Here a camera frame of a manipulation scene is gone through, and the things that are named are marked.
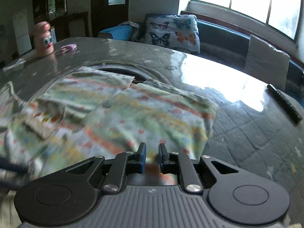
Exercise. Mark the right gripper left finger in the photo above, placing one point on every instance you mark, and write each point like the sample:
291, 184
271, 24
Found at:
68, 195

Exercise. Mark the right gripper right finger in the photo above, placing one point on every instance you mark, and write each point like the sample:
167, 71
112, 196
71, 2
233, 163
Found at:
233, 194

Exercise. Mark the colourful patterned fleece garment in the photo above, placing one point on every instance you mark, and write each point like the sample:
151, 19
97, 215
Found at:
92, 112

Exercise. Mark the black remote control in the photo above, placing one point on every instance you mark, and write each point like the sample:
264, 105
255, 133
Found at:
285, 104

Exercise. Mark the white tissue on table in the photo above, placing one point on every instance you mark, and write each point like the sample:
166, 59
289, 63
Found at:
16, 66

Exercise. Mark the pink cartoon bottle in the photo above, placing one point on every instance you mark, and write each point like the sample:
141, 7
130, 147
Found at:
42, 38

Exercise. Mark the grey cushion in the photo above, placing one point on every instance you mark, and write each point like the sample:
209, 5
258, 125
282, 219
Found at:
266, 63

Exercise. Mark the round induction cooktop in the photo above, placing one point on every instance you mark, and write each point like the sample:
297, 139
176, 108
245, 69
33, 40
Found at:
140, 72

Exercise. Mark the small pink object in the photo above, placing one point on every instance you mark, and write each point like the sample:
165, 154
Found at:
68, 48

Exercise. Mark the blue sofa bench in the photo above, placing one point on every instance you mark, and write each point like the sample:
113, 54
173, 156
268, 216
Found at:
217, 43

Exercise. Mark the white refrigerator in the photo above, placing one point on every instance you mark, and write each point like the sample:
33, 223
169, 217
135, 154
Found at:
21, 31

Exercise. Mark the butterfly print pillow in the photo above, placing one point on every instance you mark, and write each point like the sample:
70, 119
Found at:
178, 32

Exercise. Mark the dark wooden cabinet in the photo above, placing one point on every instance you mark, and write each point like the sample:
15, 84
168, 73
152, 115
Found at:
65, 22

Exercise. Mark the dark door with glass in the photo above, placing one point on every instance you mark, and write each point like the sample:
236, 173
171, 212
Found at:
107, 13

